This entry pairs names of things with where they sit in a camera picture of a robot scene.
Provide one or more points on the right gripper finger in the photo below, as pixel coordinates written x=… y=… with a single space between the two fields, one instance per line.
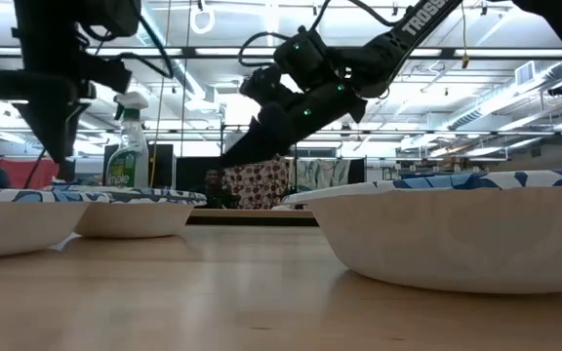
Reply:
x=271 y=136

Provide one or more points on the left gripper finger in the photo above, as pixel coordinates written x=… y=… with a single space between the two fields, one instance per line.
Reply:
x=49 y=127
x=77 y=122

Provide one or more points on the blue patterned white paper bowl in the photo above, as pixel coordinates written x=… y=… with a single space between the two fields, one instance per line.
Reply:
x=17 y=229
x=447 y=239
x=456 y=181
x=134 y=220

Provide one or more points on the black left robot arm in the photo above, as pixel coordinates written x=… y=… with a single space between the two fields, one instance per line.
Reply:
x=49 y=34

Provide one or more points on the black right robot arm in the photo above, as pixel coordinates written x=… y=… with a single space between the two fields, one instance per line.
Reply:
x=422 y=24

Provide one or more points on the brown dotted white fabric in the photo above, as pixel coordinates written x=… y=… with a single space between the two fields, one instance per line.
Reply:
x=259 y=185

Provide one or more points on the red cloth partition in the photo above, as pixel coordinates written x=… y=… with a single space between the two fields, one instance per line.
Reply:
x=22 y=173

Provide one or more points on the clear spray bottle green label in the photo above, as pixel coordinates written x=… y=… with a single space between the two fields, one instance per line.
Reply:
x=127 y=146

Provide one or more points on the leaf print panel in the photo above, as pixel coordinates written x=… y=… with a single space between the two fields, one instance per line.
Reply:
x=322 y=174

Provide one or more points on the light wooden desk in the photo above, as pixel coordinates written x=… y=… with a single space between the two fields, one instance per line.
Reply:
x=252 y=213

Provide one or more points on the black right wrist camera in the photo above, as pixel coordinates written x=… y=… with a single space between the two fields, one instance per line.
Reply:
x=261 y=85

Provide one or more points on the white ceiling air duct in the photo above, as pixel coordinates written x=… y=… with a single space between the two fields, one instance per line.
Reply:
x=500 y=100

